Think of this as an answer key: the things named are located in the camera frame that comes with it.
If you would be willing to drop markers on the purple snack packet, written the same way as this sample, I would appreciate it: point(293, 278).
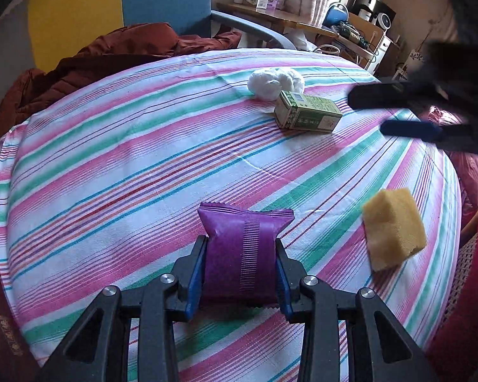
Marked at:
point(239, 254)

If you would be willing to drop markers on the woven rattan edge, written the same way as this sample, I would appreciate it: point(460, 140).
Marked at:
point(460, 278)

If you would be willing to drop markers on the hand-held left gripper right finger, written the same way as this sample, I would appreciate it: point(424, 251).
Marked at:
point(282, 282)

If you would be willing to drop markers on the brown red jacket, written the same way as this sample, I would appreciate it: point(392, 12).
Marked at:
point(115, 59)

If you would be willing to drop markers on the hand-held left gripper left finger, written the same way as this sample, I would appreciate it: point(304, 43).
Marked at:
point(195, 274)

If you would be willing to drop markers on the white plastic bag wad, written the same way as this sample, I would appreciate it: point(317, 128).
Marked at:
point(273, 81)

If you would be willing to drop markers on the green patterned carton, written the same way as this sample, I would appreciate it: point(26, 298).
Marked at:
point(306, 113)

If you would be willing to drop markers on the grey yellow blue sofa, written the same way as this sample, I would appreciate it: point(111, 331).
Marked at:
point(103, 4)

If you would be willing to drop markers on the black appliance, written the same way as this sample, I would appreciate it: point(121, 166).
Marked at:
point(376, 6)

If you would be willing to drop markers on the yellow sponge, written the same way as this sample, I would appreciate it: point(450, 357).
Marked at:
point(394, 230)

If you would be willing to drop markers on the red quilt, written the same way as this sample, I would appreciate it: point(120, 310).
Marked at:
point(474, 286)

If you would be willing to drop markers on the blue round appliance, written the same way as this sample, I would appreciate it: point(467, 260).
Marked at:
point(336, 14)

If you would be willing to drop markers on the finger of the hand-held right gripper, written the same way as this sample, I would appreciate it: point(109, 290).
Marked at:
point(410, 129)
point(382, 94)

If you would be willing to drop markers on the pink small box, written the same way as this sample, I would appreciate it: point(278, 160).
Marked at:
point(277, 2)

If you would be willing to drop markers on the striped bedsheet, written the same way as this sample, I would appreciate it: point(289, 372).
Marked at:
point(143, 167)

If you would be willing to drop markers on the white small cabinet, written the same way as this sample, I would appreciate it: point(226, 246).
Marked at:
point(384, 53)

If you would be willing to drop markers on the wooden desk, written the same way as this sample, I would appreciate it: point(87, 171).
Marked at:
point(286, 18)

